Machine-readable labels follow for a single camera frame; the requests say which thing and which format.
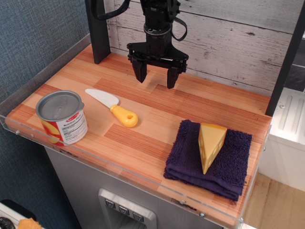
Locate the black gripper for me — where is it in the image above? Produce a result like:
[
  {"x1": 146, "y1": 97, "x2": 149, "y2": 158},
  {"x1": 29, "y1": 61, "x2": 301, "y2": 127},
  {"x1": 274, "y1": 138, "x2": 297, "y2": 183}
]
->
[{"x1": 127, "y1": 32, "x2": 188, "y2": 89}]

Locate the yellow cheese wedge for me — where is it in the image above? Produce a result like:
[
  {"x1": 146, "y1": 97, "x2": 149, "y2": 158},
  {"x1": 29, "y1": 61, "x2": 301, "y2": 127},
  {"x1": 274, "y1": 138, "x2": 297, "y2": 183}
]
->
[{"x1": 198, "y1": 123, "x2": 228, "y2": 175}]

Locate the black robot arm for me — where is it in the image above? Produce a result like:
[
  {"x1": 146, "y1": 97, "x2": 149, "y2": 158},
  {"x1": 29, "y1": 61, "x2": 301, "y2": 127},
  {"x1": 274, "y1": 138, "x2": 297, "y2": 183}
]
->
[{"x1": 127, "y1": 0, "x2": 189, "y2": 89}]

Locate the purple folded cloth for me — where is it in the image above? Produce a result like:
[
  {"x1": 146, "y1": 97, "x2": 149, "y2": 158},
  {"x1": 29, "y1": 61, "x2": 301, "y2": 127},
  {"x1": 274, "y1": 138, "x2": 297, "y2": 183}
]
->
[{"x1": 163, "y1": 120, "x2": 252, "y2": 201}]

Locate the toy food can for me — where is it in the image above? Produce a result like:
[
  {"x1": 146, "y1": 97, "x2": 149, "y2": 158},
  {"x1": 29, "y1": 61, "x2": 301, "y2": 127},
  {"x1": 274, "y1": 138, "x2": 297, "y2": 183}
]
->
[{"x1": 36, "y1": 90, "x2": 88, "y2": 146}]

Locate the silver toy fridge dispenser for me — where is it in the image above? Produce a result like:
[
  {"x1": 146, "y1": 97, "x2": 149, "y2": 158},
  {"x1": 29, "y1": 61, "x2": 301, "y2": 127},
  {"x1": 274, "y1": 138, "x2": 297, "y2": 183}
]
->
[{"x1": 98, "y1": 188, "x2": 157, "y2": 229}]

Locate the white toy sink unit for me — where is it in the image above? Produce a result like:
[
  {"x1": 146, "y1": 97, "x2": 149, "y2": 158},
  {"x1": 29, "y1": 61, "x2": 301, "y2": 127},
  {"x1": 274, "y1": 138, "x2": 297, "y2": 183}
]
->
[{"x1": 258, "y1": 88, "x2": 305, "y2": 191}]

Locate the orange object bottom left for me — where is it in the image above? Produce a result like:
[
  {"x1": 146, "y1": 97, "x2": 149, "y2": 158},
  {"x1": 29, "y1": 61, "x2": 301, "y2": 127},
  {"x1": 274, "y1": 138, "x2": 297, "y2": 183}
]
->
[{"x1": 18, "y1": 218, "x2": 42, "y2": 229}]

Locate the white toy stove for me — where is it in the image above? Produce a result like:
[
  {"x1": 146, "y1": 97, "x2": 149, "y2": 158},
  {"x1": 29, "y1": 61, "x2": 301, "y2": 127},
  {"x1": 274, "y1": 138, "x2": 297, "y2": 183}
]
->
[{"x1": 0, "y1": 199, "x2": 37, "y2": 229}]

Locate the white knife yellow handle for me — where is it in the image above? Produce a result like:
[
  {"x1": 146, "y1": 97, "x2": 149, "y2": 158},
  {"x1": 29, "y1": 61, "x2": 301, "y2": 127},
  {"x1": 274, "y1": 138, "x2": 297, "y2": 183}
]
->
[{"x1": 85, "y1": 89, "x2": 139, "y2": 128}]

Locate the dark vertical post left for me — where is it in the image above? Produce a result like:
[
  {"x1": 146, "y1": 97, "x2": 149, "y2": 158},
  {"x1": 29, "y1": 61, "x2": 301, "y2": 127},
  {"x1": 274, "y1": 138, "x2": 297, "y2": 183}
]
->
[{"x1": 85, "y1": 0, "x2": 111, "y2": 64}]

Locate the dark vertical post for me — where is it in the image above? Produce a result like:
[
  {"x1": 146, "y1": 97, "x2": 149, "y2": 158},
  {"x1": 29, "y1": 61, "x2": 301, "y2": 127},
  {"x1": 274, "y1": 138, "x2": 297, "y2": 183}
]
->
[
  {"x1": 265, "y1": 1, "x2": 305, "y2": 117},
  {"x1": 85, "y1": 0, "x2": 111, "y2": 64}
]

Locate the black cable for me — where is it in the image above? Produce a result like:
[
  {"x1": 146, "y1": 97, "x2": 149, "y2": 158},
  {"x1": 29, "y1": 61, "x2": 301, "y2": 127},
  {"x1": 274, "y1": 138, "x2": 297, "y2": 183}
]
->
[{"x1": 91, "y1": 0, "x2": 188, "y2": 42}]

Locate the clear acrylic guard rail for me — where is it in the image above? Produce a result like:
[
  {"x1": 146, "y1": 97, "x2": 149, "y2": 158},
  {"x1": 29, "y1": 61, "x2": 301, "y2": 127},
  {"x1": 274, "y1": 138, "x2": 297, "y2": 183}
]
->
[{"x1": 0, "y1": 116, "x2": 245, "y2": 229}]

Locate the dark vertical post right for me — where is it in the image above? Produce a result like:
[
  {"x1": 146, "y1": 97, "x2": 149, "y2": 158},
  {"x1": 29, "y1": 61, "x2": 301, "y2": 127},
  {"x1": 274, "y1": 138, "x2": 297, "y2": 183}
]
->
[{"x1": 265, "y1": 1, "x2": 305, "y2": 117}]

